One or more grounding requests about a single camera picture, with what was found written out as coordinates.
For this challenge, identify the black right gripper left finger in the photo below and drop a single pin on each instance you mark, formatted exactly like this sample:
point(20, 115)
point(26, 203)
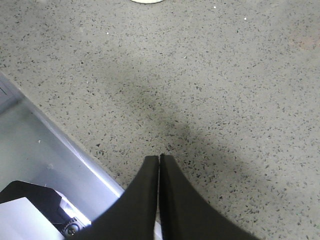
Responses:
point(133, 215)

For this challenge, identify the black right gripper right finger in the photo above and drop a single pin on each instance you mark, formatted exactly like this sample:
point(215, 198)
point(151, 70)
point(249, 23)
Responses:
point(185, 215)

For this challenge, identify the cream HOME mug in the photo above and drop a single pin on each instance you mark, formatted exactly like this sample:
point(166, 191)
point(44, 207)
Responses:
point(147, 1)

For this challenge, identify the black white robot base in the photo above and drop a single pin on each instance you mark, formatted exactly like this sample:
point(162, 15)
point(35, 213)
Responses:
point(34, 212)

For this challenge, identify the silver metal table frame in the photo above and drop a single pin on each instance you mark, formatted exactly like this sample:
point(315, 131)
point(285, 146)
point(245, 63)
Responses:
point(34, 150)

